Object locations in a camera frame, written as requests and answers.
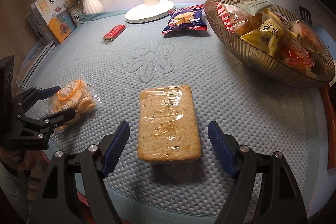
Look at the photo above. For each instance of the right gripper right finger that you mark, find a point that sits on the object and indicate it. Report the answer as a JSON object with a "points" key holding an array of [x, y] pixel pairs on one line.
{"points": [[280, 199]]}

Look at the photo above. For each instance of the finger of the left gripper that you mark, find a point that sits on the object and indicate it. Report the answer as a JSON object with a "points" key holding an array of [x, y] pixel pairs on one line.
{"points": [[47, 124], [31, 96]]}

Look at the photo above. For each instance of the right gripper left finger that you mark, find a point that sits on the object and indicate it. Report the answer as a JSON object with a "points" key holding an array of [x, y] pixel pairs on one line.
{"points": [[57, 200]]}

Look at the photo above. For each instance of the round cracker bag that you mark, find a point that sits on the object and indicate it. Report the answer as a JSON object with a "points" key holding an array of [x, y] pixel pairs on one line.
{"points": [[77, 95]]}

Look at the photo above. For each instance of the red caramel biscuit packet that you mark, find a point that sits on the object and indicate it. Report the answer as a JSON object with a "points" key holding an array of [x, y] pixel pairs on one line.
{"points": [[114, 32]]}

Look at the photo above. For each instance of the toast slice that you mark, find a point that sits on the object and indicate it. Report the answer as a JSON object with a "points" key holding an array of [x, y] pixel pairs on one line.
{"points": [[168, 130]]}

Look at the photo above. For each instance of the pork floss toast packet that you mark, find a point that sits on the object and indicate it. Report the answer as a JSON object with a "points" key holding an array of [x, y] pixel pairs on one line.
{"points": [[296, 57]]}

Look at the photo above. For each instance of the yellow snack packet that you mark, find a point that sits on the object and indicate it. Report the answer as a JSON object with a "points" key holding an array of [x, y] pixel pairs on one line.
{"points": [[266, 37]]}

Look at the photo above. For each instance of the red striped bread bag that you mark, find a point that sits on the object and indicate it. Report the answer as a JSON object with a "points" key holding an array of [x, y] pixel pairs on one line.
{"points": [[236, 20]]}

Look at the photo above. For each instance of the blue chips bag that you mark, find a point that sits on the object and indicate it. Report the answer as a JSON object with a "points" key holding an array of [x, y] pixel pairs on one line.
{"points": [[186, 18]]}

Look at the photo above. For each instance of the clear bread loaf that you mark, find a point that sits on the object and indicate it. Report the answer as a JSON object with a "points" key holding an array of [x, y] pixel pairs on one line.
{"points": [[306, 36]]}

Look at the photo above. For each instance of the green stick sachet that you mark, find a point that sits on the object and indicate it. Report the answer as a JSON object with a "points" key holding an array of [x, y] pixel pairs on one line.
{"points": [[254, 7]]}

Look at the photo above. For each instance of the person's left hand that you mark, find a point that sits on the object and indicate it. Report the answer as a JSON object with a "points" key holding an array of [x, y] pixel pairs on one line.
{"points": [[17, 160]]}

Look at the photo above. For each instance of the stack of flat books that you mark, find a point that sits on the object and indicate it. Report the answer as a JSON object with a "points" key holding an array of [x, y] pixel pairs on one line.
{"points": [[32, 62]]}

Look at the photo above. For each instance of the english textbook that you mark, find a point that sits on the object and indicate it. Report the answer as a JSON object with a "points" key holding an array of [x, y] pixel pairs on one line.
{"points": [[55, 13]]}

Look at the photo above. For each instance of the paper pen holder cup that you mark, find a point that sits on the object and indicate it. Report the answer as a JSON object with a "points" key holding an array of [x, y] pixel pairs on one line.
{"points": [[75, 13]]}

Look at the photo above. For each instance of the white ribbed vase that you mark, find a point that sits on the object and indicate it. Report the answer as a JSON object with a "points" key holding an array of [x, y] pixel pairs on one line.
{"points": [[92, 7]]}

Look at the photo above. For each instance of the light blue table mat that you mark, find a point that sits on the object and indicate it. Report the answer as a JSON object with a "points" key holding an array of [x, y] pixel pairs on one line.
{"points": [[210, 85]]}

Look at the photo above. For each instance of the white desk lamp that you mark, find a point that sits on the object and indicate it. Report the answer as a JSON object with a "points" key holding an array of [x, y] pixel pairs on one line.
{"points": [[150, 10]]}

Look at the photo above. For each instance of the black phone stand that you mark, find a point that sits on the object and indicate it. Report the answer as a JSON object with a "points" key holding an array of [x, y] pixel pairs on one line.
{"points": [[305, 15]]}

